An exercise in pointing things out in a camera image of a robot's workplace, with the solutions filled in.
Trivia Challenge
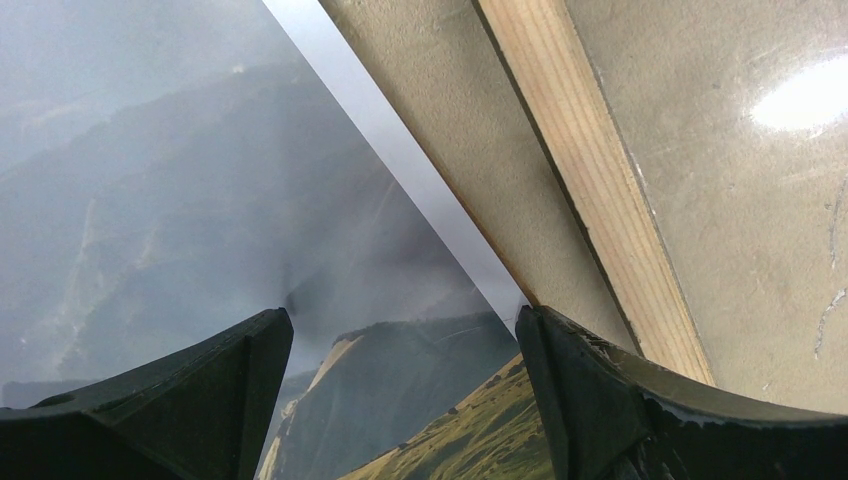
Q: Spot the landscape photo print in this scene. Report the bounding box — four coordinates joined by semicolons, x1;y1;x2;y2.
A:
1;1;552;479

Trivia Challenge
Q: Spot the wooden picture frame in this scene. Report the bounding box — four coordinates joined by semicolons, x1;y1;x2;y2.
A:
475;1;716;386

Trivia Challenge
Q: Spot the brown backing board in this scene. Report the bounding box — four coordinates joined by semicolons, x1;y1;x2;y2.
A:
393;149;528;323

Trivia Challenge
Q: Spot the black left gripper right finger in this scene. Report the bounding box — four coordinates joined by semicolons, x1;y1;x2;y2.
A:
515;306;847;479

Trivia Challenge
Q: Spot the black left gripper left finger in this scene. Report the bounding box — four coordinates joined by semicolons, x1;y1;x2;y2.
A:
1;308;294;479

